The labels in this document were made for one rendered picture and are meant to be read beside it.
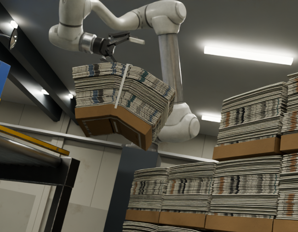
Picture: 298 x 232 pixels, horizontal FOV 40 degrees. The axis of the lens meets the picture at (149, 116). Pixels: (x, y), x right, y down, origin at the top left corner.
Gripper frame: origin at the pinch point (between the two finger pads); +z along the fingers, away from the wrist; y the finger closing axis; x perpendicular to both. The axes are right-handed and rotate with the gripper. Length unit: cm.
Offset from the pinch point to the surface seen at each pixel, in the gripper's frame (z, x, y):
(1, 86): -110, -106, 4
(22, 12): -258, -360, -176
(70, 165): -14, -3, 54
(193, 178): 37, 19, 49
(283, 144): 58, 55, 39
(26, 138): -28, 16, 51
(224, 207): 48, 36, 57
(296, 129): 60, 58, 34
